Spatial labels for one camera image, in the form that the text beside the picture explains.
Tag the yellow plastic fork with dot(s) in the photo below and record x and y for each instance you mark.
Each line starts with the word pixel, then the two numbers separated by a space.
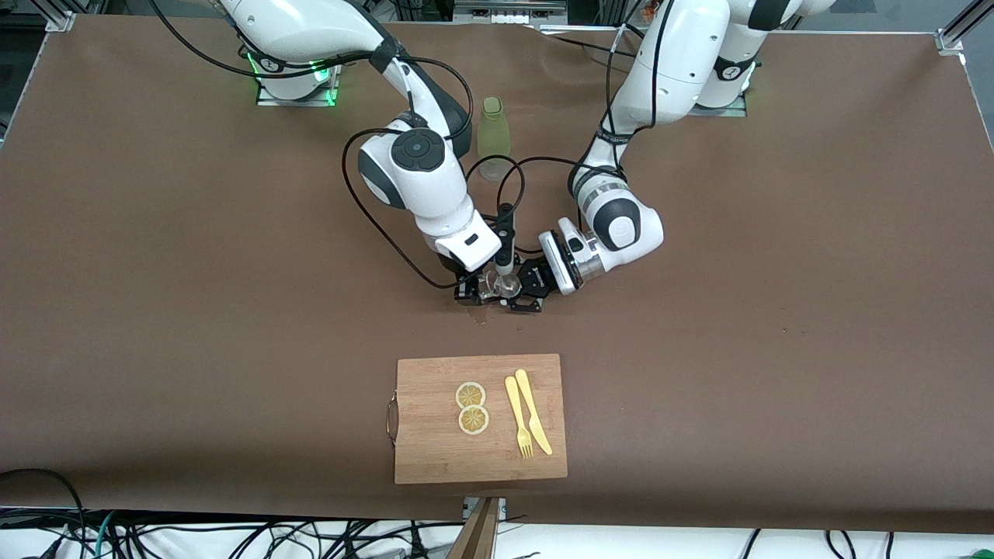
pixel 516 407

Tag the yellow plastic knife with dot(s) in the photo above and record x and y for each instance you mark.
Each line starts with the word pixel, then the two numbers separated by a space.
pixel 532 411

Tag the lemon slice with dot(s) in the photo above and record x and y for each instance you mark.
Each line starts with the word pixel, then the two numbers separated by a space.
pixel 470 394
pixel 474 421

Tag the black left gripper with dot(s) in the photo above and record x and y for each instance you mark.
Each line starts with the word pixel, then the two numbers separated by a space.
pixel 535 279

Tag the grey power strip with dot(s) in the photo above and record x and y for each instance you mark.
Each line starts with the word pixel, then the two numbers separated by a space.
pixel 509 12

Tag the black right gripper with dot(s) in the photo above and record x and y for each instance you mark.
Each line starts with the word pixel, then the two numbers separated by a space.
pixel 466 289

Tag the wooden cutting board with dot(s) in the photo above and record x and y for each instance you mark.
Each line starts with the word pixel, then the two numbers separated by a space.
pixel 435 450

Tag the aluminium frame profile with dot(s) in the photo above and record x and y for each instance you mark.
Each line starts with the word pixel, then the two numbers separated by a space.
pixel 60 17
pixel 951 39

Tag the brown table cover sheet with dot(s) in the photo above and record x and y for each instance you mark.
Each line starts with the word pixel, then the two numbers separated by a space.
pixel 699 427

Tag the small metal bracket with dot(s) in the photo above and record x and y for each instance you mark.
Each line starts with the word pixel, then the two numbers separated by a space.
pixel 501 505

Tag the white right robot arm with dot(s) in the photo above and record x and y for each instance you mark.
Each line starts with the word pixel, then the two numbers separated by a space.
pixel 419 186

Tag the clear glass cup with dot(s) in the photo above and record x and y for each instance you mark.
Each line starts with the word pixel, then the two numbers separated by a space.
pixel 488 286

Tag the green sleeved glass bottle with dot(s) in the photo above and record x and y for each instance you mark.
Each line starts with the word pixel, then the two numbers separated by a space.
pixel 495 128

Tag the steel jigger measuring cup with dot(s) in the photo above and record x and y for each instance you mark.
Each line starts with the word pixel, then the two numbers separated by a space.
pixel 510 286

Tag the wooden post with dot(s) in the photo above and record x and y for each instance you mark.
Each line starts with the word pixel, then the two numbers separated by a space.
pixel 477 536

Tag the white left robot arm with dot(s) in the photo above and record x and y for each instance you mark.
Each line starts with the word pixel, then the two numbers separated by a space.
pixel 675 70

